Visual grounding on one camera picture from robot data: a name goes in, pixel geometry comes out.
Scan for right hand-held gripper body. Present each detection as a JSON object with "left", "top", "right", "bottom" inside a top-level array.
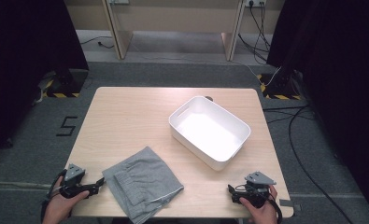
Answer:
[{"left": 239, "top": 171, "right": 277, "bottom": 208}]

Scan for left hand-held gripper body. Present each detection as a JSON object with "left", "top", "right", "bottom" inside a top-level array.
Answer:
[{"left": 59, "top": 163, "right": 92, "bottom": 199}]

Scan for grey shorts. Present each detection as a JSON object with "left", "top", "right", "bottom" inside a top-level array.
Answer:
[{"left": 102, "top": 146, "right": 185, "bottom": 224}]

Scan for white plastic bin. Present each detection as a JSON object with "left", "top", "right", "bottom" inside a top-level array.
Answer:
[{"left": 168, "top": 95, "right": 252, "bottom": 172}]

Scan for person's right hand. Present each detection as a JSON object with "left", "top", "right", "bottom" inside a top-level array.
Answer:
[{"left": 239, "top": 186, "right": 279, "bottom": 224}]

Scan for person's left hand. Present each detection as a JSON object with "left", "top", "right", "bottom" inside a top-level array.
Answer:
[{"left": 42, "top": 186, "right": 91, "bottom": 224}]

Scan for grey tape piece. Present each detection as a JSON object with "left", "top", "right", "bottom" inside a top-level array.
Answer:
[{"left": 278, "top": 199, "right": 302, "bottom": 213}]

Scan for black stand base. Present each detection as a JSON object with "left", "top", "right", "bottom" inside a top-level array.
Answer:
[
  {"left": 41, "top": 68, "right": 90, "bottom": 99},
  {"left": 256, "top": 69, "right": 303, "bottom": 101}
]

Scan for black curtain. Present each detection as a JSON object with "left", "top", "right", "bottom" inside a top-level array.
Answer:
[
  {"left": 265, "top": 0, "right": 369, "bottom": 216},
  {"left": 0, "top": 0, "right": 90, "bottom": 164}
]

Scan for right hand-held gripper cable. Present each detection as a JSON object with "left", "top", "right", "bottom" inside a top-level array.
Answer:
[{"left": 267, "top": 191, "right": 284, "bottom": 224}]

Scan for long black floor cable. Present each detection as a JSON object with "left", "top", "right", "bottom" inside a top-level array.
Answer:
[{"left": 262, "top": 105, "right": 356, "bottom": 224}]

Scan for thin white cable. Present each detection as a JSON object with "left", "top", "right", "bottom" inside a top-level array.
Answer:
[{"left": 130, "top": 43, "right": 281, "bottom": 88}]

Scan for black cable with plug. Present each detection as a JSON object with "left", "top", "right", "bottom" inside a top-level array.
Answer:
[{"left": 79, "top": 35, "right": 115, "bottom": 50}]

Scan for bundle of black cables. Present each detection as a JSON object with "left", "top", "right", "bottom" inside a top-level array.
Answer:
[{"left": 237, "top": 3, "right": 272, "bottom": 65}]

